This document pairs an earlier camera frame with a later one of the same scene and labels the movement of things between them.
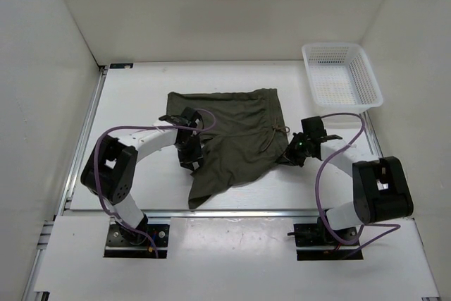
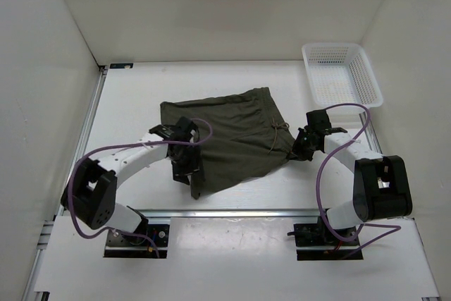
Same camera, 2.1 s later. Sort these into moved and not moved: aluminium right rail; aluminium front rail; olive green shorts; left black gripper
Moved: left black gripper
Not moved: olive green shorts; aluminium right rail; aluminium front rail
